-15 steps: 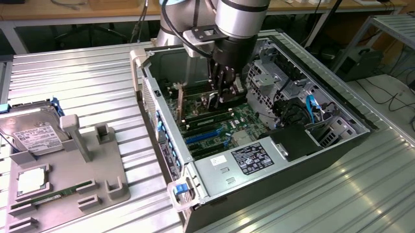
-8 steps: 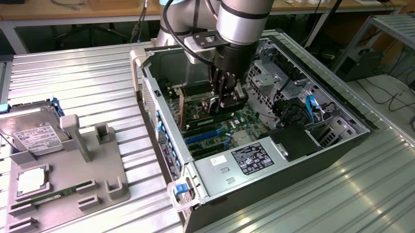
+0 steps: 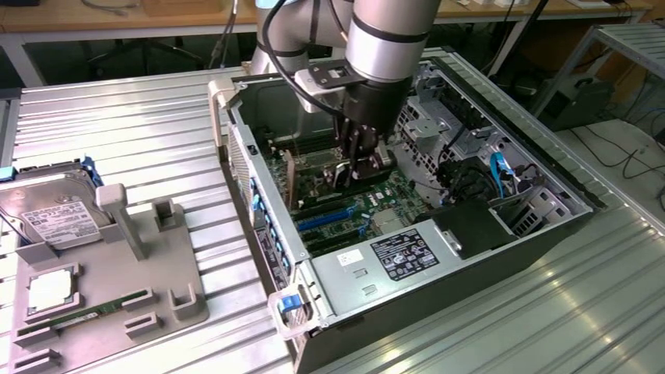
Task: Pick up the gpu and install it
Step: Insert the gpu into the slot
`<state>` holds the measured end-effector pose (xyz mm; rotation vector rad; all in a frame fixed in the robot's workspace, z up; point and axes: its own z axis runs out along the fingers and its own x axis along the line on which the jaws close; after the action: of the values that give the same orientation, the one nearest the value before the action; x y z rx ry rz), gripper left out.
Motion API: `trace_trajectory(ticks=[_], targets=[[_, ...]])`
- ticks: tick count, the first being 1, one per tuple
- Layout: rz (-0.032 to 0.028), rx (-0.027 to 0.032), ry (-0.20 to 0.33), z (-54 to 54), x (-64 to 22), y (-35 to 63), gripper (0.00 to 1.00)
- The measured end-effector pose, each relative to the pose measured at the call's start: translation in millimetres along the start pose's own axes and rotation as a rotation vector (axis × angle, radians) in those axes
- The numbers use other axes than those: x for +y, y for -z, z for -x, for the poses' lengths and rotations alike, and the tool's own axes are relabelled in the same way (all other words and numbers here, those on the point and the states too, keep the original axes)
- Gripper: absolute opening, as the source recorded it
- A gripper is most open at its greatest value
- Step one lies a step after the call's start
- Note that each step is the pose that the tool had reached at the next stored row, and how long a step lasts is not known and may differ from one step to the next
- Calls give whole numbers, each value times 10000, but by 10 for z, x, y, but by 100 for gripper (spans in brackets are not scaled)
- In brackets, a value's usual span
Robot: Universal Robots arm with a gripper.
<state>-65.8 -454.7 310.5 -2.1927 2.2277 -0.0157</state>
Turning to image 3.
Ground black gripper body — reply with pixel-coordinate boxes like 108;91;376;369
340;76;415;136

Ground graphics card with brown edge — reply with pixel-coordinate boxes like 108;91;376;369
283;147;385;210

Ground green motherboard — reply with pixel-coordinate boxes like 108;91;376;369
259;132;443;254

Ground metal disk bay cage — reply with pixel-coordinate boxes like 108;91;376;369
397;62;502;159

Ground blue expansion slot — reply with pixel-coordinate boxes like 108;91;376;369
295;208;356;234

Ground black expansion slot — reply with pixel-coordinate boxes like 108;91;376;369
304;227;365;251

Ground grey power supply unit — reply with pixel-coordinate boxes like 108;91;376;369
309;217;469;317

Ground black open PC case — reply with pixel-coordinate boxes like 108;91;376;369
207;52;609;373

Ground black box on floor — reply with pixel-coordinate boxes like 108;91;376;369
538;76;617;132

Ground black office chair base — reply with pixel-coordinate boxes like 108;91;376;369
81;37;205;77

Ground wooden desk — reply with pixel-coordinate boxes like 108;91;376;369
0;0;654;35

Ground blue disk carrier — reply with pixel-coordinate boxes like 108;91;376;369
0;155;108;192

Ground metal slat side table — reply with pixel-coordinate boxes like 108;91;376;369
549;22;665;110

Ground grey parts rack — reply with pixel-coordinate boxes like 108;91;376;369
9;182;212;373

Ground silver hard disk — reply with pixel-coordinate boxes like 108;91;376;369
0;173;105;251

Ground green RAM stick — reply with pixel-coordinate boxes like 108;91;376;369
23;298;145;325

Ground silver CPU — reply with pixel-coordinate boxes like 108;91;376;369
25;268;73;312

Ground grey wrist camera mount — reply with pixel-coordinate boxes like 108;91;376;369
293;64;368;115

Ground blue SATA wire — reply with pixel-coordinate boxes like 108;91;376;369
486;151;516;200

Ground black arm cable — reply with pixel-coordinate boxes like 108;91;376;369
259;0;356;118

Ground black floor cable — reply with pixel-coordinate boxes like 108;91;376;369
568;123;665;178

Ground grey cable on desk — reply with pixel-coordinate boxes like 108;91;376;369
80;0;141;17

